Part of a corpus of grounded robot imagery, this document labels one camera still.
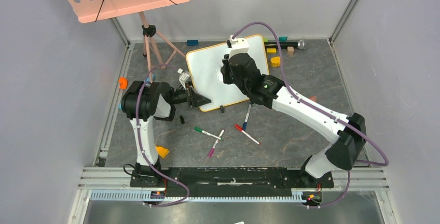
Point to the teal triangle block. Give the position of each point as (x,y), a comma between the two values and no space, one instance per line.
(283,38)

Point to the red-capped marker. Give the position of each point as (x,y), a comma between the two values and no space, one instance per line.
(246,134)

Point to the black handheld microphone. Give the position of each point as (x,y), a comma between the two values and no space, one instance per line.
(285,44)

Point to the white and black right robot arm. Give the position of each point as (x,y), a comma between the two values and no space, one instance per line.
(344,133)

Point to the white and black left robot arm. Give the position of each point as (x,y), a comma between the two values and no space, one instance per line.
(143,103)

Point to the blue-capped marker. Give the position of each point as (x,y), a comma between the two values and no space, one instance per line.
(246,117)

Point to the orange wedge block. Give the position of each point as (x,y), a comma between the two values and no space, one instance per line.
(162,152)

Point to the dark blue brick block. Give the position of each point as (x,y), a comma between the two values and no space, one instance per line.
(192,42)

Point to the yellow round block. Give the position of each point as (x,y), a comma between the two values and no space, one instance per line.
(275,61)

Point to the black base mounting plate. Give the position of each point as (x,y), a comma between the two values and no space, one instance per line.
(232,181)

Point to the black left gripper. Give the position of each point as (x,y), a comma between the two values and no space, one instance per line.
(194,99)

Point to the small orange clip toy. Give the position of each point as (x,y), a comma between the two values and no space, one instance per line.
(123,83)

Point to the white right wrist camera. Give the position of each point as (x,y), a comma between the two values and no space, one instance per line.
(237,46)

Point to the magenta-capped marker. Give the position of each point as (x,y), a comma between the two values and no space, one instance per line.
(215,144)

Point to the yellow-framed whiteboard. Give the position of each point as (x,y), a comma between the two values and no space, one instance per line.
(205,65)

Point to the green-capped marker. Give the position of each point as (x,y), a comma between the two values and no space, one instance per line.
(200,130)

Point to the wooden cube block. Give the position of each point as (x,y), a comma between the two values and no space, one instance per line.
(290,50)

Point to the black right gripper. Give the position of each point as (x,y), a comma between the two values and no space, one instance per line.
(226,68)

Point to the yellow rectangular block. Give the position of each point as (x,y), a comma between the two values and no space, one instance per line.
(271,50)

